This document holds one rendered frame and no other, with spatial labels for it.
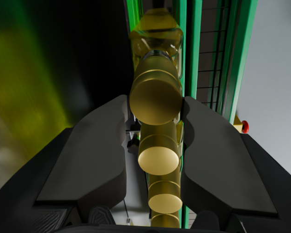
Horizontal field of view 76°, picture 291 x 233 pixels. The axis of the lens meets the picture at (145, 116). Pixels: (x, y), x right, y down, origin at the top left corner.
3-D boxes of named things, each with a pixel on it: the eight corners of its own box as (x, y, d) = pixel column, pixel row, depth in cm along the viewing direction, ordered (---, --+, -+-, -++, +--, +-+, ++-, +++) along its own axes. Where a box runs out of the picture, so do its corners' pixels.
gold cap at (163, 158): (139, 115, 18) (134, 145, 14) (176, 113, 18) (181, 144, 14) (142, 143, 20) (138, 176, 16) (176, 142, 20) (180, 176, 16)
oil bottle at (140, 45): (141, 15, 34) (122, 36, 16) (172, 12, 34) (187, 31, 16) (143, 46, 37) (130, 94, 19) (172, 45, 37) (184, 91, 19)
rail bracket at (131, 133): (117, 107, 46) (103, 143, 35) (144, 105, 45) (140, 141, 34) (119, 120, 48) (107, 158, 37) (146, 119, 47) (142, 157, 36)
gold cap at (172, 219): (150, 191, 24) (148, 226, 21) (178, 191, 24) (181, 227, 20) (152, 207, 26) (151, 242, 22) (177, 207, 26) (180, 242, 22)
